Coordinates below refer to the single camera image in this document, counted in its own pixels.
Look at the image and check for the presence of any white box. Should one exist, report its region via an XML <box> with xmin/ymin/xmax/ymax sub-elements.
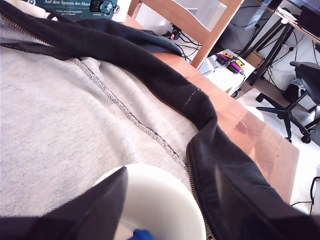
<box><xmin>111</xmin><ymin>0</ymin><xmax>133</xmax><ymax>23</ymax></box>

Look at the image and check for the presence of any black waste bin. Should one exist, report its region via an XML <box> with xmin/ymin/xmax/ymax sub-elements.
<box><xmin>283</xmin><ymin>78</ymin><xmax>308</xmax><ymax>104</ymax></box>

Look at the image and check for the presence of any wooden chair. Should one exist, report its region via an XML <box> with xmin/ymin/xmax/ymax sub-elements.
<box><xmin>127</xmin><ymin>0</ymin><xmax>245</xmax><ymax>71</ymax></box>

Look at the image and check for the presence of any black office chair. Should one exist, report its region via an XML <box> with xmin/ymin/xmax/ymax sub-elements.
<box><xmin>256</xmin><ymin>60</ymin><xmax>320</xmax><ymax>144</ymax></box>

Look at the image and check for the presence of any black power strip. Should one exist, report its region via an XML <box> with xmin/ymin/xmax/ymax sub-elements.
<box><xmin>162</xmin><ymin>24</ymin><xmax>184</xmax><ymax>41</ymax></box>

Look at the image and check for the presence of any wooden desk with black trestle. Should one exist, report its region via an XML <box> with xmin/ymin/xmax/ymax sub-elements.
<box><xmin>239</xmin><ymin>0</ymin><xmax>320</xmax><ymax>87</ymax></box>

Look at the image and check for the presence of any black and grey hoodie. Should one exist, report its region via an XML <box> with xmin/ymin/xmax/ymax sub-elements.
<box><xmin>0</xmin><ymin>0</ymin><xmax>292</xmax><ymax>240</ymax></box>

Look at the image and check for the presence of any purple and yellow game controller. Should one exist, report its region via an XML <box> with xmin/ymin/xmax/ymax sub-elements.
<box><xmin>226</xmin><ymin>59</ymin><xmax>246</xmax><ymax>75</ymax></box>

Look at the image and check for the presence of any dark green printed box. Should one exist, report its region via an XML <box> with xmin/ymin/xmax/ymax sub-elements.
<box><xmin>26</xmin><ymin>0</ymin><xmax>121</xmax><ymax>21</ymax></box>

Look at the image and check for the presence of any purple and orange game controller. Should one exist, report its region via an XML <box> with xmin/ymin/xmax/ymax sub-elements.
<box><xmin>216</xmin><ymin>51</ymin><xmax>235</xmax><ymax>64</ymax></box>

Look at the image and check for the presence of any black floor cable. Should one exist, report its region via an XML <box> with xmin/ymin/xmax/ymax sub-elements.
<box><xmin>290</xmin><ymin>175</ymin><xmax>320</xmax><ymax>216</ymax></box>

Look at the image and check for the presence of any green cartoon print mug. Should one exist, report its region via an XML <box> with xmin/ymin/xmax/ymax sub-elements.
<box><xmin>93</xmin><ymin>163</ymin><xmax>207</xmax><ymax>240</ymax></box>

